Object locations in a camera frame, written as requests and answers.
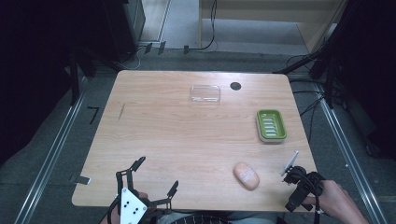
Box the dark curtain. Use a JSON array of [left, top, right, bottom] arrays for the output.
[[330, 0, 396, 161], [0, 0, 108, 167]]

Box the green soap dish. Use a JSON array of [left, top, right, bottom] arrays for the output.
[[255, 108, 288, 145]]

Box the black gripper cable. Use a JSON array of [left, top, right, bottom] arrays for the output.
[[295, 172, 323, 224]]

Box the black wire mesh object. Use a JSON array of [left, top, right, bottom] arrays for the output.
[[169, 214, 233, 224]]

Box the black hanging cable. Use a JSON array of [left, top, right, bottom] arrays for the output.
[[186, 0, 219, 52]]

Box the black cabinet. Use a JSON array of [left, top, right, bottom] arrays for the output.
[[102, 0, 147, 63]]

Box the light wooden shelf unit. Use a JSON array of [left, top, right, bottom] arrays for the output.
[[198, 0, 349, 54]]

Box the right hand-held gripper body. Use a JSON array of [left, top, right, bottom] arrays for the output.
[[280, 150, 326, 202]]

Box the black tape corner mark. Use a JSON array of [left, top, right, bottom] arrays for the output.
[[87, 105, 101, 126]]

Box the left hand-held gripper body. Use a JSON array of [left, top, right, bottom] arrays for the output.
[[106, 186, 157, 224]]

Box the peach soap bar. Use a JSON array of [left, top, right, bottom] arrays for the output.
[[233, 161, 261, 191]]

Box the metal floor rail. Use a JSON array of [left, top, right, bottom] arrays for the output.
[[13, 76, 90, 224], [314, 83, 390, 224]]

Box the grey tape strip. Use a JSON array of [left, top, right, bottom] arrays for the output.
[[68, 174, 92, 186]]

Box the white floor cable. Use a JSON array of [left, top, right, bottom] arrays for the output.
[[122, 45, 148, 71]]

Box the person's left hand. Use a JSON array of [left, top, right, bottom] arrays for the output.
[[100, 191, 151, 224]]

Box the clear plastic lid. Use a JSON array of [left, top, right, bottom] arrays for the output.
[[190, 84, 221, 105]]

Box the person's right hand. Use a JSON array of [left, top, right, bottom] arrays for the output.
[[302, 180, 354, 219]]

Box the black floor cable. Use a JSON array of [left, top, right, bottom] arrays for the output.
[[291, 88, 328, 145]]

